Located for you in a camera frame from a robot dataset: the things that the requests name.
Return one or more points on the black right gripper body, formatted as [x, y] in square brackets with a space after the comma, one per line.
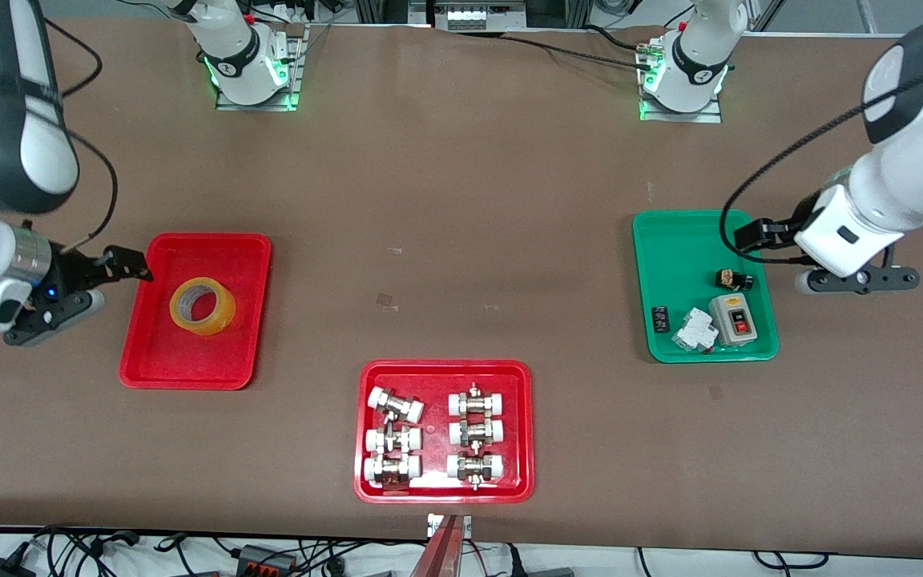
[77, 273]

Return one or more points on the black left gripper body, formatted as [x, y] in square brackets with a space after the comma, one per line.
[792, 227]

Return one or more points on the yellow transparent tape roll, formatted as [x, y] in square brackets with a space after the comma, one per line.
[181, 308]

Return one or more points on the green plastic tray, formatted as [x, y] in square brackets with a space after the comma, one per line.
[682, 256]

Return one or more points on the empty-type red plastic tray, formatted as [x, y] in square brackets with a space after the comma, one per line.
[189, 361]

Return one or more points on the red tray holding fittings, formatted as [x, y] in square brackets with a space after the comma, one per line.
[437, 473]

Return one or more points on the small black brown component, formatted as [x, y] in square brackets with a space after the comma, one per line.
[732, 280]

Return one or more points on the white circuit breaker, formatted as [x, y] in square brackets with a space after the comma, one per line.
[695, 330]

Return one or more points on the small black terminal block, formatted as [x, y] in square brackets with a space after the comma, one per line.
[663, 319]

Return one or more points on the white metal pipe fitting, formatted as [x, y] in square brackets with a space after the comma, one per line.
[391, 470]
[476, 401]
[392, 440]
[476, 433]
[396, 405]
[475, 467]

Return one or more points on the black power brick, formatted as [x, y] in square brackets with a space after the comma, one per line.
[1, 569]

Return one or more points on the black orange power adapter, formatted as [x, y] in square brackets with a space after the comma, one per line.
[265, 557]

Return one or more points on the white terminal module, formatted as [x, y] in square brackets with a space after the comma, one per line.
[465, 16]

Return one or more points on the red clamp bar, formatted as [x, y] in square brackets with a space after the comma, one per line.
[439, 553]

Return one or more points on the grey push-button switch box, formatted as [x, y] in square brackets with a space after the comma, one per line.
[734, 320]

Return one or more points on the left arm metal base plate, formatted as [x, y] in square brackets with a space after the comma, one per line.
[710, 112]

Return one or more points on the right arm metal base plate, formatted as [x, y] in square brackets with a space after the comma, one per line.
[297, 72]

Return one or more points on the small metal edge bracket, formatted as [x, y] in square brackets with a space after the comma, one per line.
[433, 525]

